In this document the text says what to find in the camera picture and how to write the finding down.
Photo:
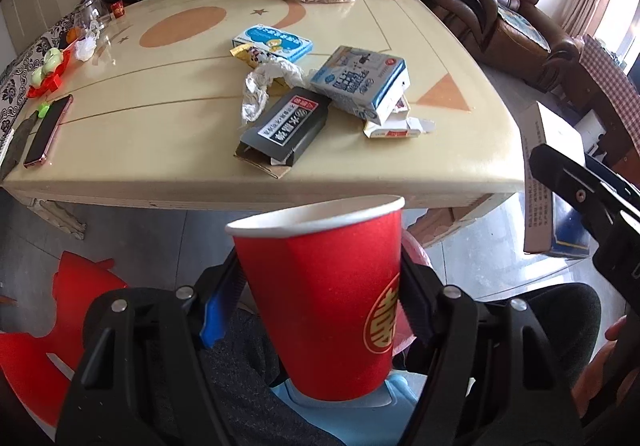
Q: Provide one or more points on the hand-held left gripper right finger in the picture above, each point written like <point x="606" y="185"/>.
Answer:
<point x="417" y="296"/>

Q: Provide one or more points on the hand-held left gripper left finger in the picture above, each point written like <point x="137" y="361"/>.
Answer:
<point x="215" y="316"/>

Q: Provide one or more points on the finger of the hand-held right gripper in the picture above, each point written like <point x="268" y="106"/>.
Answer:
<point x="575" y="191"/>

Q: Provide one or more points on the white blue cardboard box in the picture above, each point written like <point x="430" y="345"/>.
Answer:
<point x="555" y="130"/>

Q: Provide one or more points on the red paper cup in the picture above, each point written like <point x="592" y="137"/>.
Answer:
<point x="320" y="301"/>

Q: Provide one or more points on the yellow snack wrapper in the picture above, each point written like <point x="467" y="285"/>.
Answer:
<point x="250" y="54"/>

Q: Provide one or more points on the blue white medicine box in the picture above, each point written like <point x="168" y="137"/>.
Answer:
<point x="280" y="41"/>

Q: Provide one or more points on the person's right hand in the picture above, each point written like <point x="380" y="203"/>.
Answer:
<point x="597" y="371"/>

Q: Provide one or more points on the person's grey trouser leg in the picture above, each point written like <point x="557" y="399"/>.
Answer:
<point x="240" y="376"/>

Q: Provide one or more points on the red checkered cloth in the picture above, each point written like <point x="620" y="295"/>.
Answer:
<point x="610" y="80"/>

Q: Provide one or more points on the light blue plastic stool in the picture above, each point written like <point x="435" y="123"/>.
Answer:
<point x="350" y="418"/>

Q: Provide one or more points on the small white red box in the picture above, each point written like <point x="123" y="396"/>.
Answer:
<point x="395" y="129"/>

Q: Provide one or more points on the red plastic stool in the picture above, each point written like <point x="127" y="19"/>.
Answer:
<point x="30" y="341"/>

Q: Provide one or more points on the black cardboard box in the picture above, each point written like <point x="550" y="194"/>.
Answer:
<point x="290" y="125"/>

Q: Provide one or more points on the white blue printed carton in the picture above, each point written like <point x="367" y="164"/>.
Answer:
<point x="355" y="75"/>

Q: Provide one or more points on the crumpled foil wrapper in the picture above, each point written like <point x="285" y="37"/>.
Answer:
<point x="260" y="85"/>

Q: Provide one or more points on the pink smartphone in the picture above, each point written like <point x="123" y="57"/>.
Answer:
<point x="47" y="130"/>

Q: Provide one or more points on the dark flat pouch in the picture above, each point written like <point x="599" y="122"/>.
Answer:
<point x="20" y="143"/>

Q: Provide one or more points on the red plastic tray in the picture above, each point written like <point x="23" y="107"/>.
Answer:
<point x="47" y="83"/>

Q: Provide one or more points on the crumpled white tissue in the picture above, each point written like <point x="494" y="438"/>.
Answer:
<point x="85" y="48"/>

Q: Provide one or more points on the black white patterned cloth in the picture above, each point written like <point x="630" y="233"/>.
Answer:
<point x="20" y="70"/>

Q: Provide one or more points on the small red candy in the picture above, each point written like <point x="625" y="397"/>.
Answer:
<point x="118" y="9"/>

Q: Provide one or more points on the clear glass jar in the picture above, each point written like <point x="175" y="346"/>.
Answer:
<point x="92" y="13"/>

